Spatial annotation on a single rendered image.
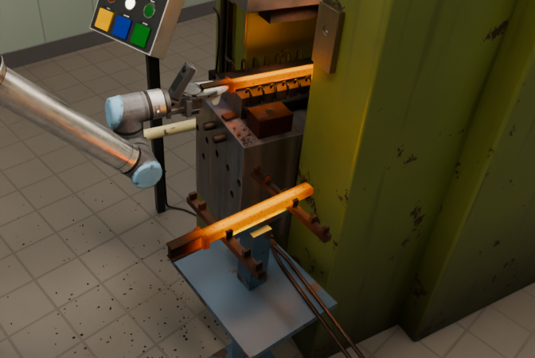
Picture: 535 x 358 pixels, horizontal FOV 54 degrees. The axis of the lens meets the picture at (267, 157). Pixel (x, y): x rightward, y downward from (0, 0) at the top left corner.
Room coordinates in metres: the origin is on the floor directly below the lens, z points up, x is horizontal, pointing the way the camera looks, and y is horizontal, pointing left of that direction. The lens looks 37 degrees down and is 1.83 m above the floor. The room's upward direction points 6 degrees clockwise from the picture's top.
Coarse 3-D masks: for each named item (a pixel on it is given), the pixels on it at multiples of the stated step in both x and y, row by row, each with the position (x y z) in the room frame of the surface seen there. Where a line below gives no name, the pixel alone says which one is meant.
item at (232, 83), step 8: (312, 64) 1.66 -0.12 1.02; (264, 72) 1.56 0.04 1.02; (272, 72) 1.57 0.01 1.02; (280, 72) 1.57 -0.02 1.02; (288, 72) 1.58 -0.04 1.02; (296, 72) 1.59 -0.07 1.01; (304, 72) 1.61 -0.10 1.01; (224, 80) 1.48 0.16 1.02; (232, 80) 1.49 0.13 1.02; (240, 80) 1.49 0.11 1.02; (248, 80) 1.50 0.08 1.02; (256, 80) 1.51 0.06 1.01; (264, 80) 1.53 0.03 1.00; (232, 88) 1.46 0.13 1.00
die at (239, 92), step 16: (272, 64) 1.70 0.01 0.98; (288, 64) 1.71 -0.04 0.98; (304, 64) 1.70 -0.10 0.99; (272, 80) 1.54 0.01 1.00; (288, 80) 1.57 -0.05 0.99; (304, 80) 1.58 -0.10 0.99; (224, 96) 1.53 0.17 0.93; (240, 96) 1.43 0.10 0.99; (256, 96) 1.45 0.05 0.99; (272, 96) 1.48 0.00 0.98; (240, 112) 1.42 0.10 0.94
